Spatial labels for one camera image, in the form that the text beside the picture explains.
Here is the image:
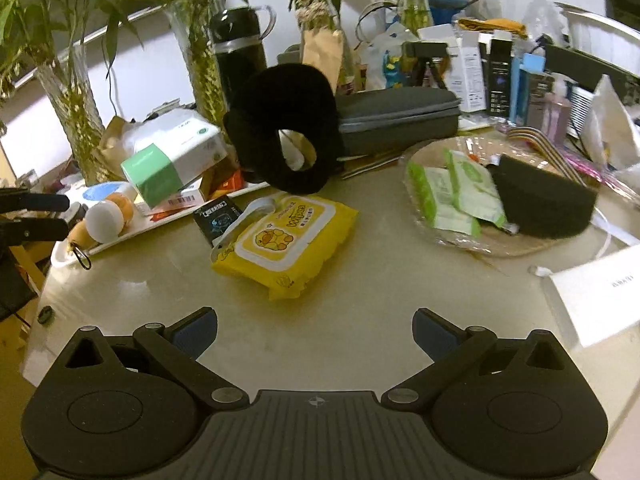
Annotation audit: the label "small black packet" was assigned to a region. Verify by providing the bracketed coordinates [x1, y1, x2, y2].
[193, 197, 244, 247]

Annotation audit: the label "long black box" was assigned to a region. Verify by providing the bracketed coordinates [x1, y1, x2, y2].
[544, 44, 640, 93]

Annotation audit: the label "black fuzzy ring cushion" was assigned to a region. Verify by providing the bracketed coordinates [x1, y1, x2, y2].
[222, 63, 347, 195]

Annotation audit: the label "bamboo in ribbed glass vase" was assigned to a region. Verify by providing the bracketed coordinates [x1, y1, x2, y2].
[115, 0, 251, 128]

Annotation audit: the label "yellow cloth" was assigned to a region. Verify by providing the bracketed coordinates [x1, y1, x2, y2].
[457, 17, 527, 39]

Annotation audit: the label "small camera on tripod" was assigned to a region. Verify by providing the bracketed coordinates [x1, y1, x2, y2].
[401, 41, 449, 92]

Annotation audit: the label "grey zip case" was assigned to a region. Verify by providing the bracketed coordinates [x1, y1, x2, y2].
[333, 87, 462, 157]

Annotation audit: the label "flat white device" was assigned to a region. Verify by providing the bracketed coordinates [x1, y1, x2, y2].
[541, 244, 640, 349]

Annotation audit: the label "rainbow ribbon cable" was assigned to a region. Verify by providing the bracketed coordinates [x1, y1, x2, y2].
[505, 126, 592, 182]

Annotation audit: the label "dried flowers in slim vase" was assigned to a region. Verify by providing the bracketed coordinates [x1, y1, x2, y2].
[292, 0, 351, 86]

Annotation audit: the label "green white wipe packet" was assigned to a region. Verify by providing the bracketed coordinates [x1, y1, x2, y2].
[444, 148, 509, 229]
[406, 161, 482, 237]

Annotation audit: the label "white cable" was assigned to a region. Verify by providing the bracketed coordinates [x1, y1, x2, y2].
[530, 209, 627, 279]

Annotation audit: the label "white green tissue box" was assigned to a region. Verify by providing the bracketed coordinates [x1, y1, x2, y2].
[120, 109, 229, 210]

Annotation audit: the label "orange bottle with white cap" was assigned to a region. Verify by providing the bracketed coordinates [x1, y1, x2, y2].
[84, 193, 136, 243]

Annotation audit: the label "white carton box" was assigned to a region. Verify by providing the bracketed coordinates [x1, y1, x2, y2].
[444, 42, 489, 114]

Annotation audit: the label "brown kraft paper pouch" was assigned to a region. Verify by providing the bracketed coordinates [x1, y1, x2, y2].
[301, 27, 347, 95]

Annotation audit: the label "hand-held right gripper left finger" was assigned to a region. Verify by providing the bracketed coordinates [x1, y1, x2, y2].
[64, 306, 251, 413]

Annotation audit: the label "black bottle with clear handle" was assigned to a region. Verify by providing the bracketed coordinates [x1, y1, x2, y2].
[208, 5, 278, 111]

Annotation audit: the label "white plastic bowl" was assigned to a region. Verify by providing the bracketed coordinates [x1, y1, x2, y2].
[559, 2, 640, 70]

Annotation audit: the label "black carton box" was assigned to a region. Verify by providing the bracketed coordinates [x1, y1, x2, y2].
[486, 30, 515, 122]

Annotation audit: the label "metal key ring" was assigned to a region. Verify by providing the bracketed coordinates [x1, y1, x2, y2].
[74, 241, 94, 272]

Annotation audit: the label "white plastic bag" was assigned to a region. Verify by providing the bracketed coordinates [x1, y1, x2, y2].
[581, 74, 640, 171]

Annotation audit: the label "blue white tube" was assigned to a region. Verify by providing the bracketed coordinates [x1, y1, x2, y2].
[82, 182, 139, 207]

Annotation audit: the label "wide black foam sponge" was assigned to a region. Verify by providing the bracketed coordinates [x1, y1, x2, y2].
[492, 153, 599, 239]

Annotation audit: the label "yellow wet wipes pack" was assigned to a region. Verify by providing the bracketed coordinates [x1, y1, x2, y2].
[210, 194, 360, 302]

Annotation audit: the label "large bamboo in glass vase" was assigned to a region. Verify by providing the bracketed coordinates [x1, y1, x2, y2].
[0, 0, 151, 187]

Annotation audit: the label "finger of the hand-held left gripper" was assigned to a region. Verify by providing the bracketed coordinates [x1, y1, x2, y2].
[0, 218, 70, 245]
[0, 189, 71, 213]

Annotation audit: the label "blue carton box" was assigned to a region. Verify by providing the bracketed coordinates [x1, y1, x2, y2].
[514, 54, 553, 127]

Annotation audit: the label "pink liquid pump bottle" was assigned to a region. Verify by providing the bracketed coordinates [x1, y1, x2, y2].
[544, 84, 572, 147]

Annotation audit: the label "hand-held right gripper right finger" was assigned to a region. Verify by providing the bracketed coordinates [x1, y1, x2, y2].
[381, 308, 577, 413]

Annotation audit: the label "white tray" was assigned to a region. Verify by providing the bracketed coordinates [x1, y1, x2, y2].
[50, 179, 272, 275]

